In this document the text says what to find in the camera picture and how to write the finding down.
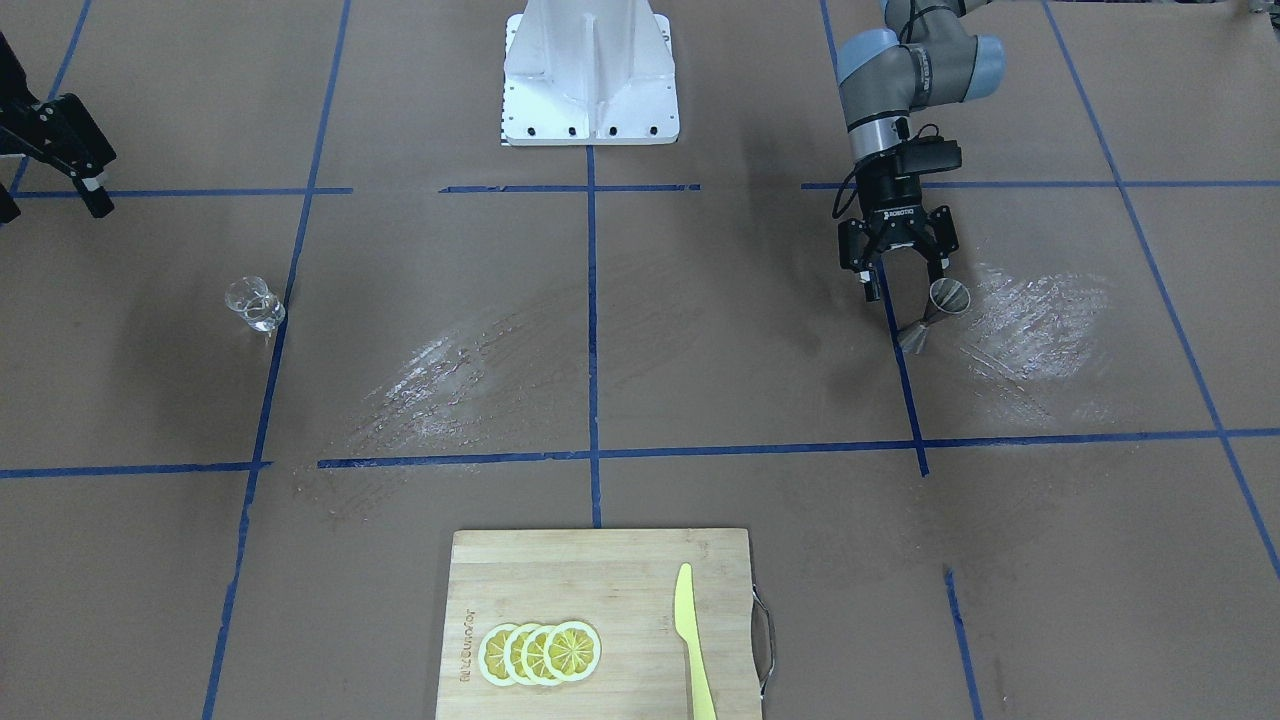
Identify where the bamboo cutting board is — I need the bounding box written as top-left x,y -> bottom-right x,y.
434,528 -> 763,719

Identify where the small glass beaker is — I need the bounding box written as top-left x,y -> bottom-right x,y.
224,275 -> 285,333

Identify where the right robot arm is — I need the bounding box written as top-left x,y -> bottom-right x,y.
1,38 -> 116,219

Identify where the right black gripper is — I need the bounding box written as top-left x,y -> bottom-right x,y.
0,95 -> 116,225

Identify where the yellow plastic knife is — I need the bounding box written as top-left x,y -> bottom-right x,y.
673,562 -> 718,719

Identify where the front lemon slice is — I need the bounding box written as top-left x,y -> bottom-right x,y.
544,620 -> 602,682

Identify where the steel double jigger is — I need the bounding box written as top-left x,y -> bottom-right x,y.
896,277 -> 972,354

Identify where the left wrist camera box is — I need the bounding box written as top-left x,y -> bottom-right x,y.
890,137 -> 963,176

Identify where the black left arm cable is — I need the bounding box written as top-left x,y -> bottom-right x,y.
832,122 -> 946,223

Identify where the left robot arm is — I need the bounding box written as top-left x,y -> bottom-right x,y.
832,1 -> 1006,302

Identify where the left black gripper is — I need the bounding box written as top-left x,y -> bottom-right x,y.
838,160 -> 959,304

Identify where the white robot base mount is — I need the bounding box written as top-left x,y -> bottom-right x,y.
500,1 -> 681,147

